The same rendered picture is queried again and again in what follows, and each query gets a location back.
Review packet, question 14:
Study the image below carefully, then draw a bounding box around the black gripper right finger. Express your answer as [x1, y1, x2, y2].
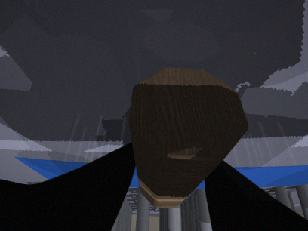
[205, 161, 308, 231]

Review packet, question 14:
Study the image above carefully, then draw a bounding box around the blue flat strip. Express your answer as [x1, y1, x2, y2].
[16, 158, 308, 187]

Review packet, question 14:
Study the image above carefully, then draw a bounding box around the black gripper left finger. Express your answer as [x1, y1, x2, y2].
[0, 142, 136, 231]

